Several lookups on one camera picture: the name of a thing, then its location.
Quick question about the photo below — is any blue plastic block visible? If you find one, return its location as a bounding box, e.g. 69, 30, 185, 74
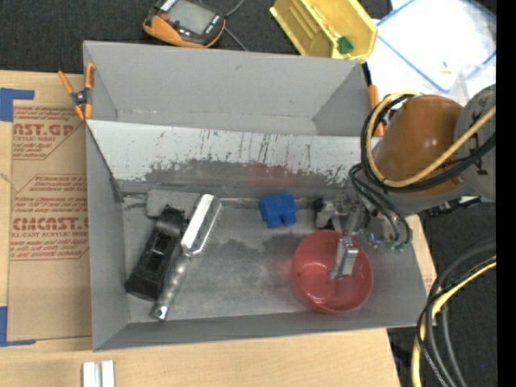
258, 193, 298, 230

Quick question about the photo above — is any grey metal bin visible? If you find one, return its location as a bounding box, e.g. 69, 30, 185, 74
82, 40, 429, 352

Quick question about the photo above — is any red plastic bowl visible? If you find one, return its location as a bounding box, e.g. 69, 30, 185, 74
290, 229, 375, 314

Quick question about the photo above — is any silver metal brush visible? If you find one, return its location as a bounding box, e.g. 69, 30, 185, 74
149, 193, 224, 323

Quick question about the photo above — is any black toy car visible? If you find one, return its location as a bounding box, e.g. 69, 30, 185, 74
123, 204, 189, 302

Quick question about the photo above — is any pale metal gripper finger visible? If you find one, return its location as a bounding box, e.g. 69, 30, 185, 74
315, 199, 347, 229
328, 237, 360, 281

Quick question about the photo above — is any brown cardboard board red print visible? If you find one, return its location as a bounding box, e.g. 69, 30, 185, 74
0, 69, 94, 347

